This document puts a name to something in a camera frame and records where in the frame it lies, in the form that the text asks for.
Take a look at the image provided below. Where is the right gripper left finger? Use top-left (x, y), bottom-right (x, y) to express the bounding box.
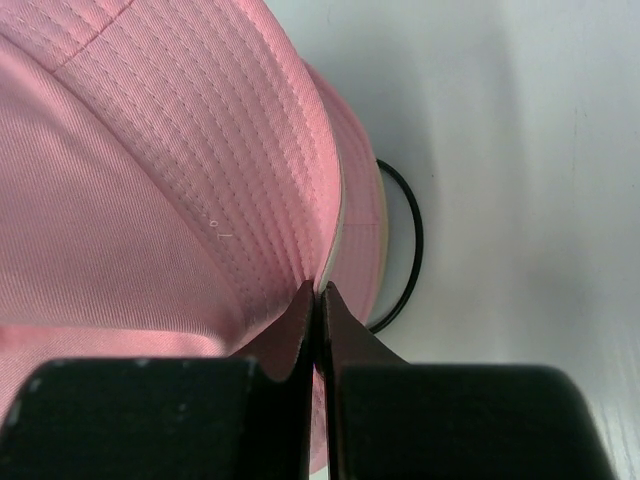
top-left (1, 283), bottom-right (315, 479)

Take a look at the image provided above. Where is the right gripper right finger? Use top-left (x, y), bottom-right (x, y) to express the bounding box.
top-left (319, 285), bottom-right (614, 479)

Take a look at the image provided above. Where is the pink bucket hat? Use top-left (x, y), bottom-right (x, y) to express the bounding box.
top-left (307, 66), bottom-right (380, 324)
top-left (1, 1), bottom-right (342, 429)

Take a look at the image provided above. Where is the black wire hat stand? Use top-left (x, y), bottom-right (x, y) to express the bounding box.
top-left (368, 158), bottom-right (425, 334)

